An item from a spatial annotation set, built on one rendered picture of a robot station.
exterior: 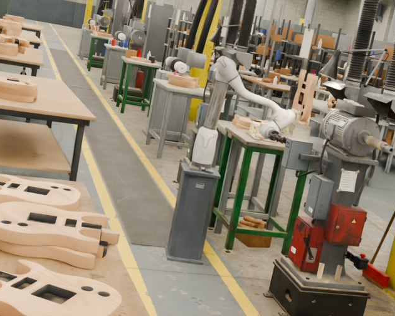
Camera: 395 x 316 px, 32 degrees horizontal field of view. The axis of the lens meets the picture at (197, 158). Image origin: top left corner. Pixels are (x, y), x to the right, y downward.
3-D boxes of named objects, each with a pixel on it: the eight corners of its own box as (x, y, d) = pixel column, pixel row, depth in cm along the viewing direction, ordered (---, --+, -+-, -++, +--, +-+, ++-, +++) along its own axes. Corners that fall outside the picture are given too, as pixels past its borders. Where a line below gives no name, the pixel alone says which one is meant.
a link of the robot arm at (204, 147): (190, 162, 510) (196, 133, 505) (191, 157, 527) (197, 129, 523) (212, 165, 510) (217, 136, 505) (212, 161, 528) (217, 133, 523)
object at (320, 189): (325, 220, 455) (344, 140, 444) (310, 219, 452) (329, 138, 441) (316, 213, 469) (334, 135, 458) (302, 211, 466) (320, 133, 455)
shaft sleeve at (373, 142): (386, 152, 418) (389, 142, 417) (378, 150, 416) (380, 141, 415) (372, 145, 435) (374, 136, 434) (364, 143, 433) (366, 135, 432)
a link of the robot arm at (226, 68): (240, 73, 502) (240, 72, 515) (227, 52, 499) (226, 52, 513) (225, 83, 504) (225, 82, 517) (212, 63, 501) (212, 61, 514)
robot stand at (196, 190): (167, 260, 517) (184, 170, 503) (164, 247, 544) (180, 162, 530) (202, 265, 521) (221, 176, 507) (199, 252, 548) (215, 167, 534)
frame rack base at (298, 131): (307, 148, 566) (311, 127, 562) (289, 145, 562) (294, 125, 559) (296, 141, 592) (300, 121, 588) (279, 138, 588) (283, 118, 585)
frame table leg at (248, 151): (231, 253, 560) (254, 146, 543) (225, 252, 559) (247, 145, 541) (229, 251, 565) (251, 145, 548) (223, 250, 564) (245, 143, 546)
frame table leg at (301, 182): (288, 259, 574) (311, 154, 556) (282, 258, 572) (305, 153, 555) (286, 256, 579) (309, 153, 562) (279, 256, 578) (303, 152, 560)
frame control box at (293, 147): (320, 186, 460) (329, 148, 455) (291, 182, 454) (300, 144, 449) (306, 176, 483) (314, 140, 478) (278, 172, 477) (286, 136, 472)
